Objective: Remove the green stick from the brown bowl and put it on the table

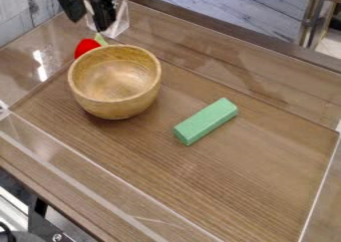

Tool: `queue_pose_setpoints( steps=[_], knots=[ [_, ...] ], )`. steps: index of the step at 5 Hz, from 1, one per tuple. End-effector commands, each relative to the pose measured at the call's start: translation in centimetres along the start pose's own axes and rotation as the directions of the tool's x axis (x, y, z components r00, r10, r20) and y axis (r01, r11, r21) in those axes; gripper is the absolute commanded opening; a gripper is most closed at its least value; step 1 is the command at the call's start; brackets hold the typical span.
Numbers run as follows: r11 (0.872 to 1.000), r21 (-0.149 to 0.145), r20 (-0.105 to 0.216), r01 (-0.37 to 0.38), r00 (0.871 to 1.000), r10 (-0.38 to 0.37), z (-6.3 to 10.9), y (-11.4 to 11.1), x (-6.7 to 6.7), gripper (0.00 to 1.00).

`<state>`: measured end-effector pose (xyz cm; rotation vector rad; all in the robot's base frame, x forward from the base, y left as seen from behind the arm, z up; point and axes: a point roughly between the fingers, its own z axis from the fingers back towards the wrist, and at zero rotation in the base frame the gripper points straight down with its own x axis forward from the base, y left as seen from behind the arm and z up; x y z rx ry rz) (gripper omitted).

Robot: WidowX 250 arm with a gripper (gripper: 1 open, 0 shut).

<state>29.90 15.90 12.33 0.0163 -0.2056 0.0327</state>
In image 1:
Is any metal table leg background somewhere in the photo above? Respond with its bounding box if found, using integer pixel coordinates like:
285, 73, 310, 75
298, 0, 337, 50

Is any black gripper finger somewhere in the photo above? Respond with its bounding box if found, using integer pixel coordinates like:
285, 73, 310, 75
59, 0, 87, 22
91, 0, 116, 32

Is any black table leg bracket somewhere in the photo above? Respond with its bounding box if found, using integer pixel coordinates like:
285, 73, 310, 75
28, 198, 75, 242

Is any green rectangular foam stick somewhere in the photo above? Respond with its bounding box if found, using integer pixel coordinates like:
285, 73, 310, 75
172, 98, 238, 145

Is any light brown wooden bowl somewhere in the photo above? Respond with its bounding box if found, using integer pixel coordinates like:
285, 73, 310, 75
68, 45, 163, 120

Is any black cable on floor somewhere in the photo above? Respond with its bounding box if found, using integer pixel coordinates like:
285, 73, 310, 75
0, 220, 19, 242

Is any red plush strawberry toy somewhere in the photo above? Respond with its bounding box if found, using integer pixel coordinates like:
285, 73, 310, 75
73, 33, 108, 58

